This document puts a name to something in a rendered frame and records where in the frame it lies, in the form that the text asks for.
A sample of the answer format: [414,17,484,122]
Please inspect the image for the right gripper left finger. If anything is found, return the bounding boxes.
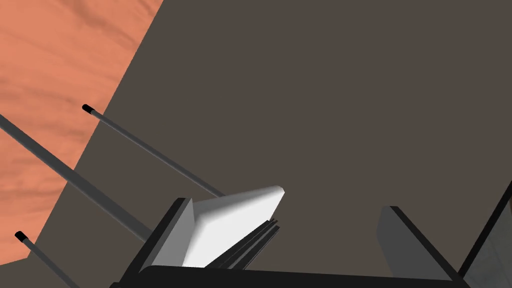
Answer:
[119,197,196,282]

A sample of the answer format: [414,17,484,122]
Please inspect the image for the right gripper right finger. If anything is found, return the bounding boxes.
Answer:
[375,205,462,282]

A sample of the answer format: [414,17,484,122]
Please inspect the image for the white wedge-shaped object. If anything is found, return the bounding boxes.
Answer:
[181,185,286,270]

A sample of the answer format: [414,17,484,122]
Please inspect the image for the black-framed grey panel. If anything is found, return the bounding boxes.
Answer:
[457,179,512,288]

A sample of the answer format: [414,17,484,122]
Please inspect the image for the grey metal furniture legs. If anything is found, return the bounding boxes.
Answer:
[0,103,227,288]

